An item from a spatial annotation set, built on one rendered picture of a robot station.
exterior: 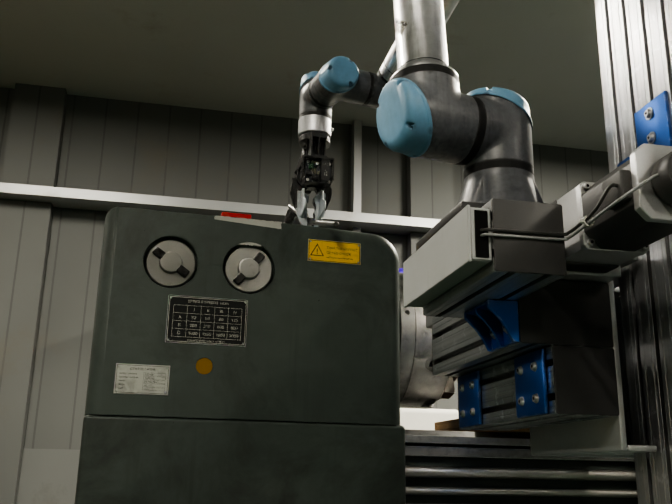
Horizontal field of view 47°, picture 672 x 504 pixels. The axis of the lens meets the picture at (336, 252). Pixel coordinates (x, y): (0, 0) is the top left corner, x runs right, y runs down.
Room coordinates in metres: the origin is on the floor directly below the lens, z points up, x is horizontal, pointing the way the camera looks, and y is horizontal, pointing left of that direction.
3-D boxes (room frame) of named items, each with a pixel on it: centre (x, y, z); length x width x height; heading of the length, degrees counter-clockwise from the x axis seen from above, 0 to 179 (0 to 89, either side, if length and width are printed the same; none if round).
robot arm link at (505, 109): (1.22, -0.26, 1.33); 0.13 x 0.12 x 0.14; 114
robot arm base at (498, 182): (1.22, -0.27, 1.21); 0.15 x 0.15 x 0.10
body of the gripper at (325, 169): (1.62, 0.05, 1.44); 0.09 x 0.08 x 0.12; 14
